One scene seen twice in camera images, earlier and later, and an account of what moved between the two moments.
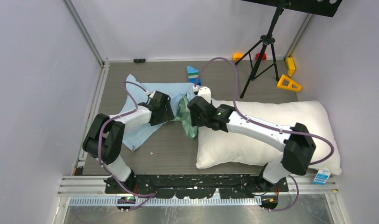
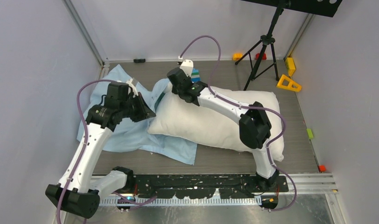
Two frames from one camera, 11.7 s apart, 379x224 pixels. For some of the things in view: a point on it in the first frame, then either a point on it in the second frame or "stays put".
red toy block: [264, 57] stays put
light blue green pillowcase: [137, 95] -> [115, 75]
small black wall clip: [139, 60] stays put
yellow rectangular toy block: [290, 64] stays put
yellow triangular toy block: [285, 82] stays put
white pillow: [232, 146] -> [175, 119]
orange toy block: [237, 56] stays put
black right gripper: [195, 121] -> [175, 90]
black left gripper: [167, 115] -> [145, 112]
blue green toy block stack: [193, 74] stays put
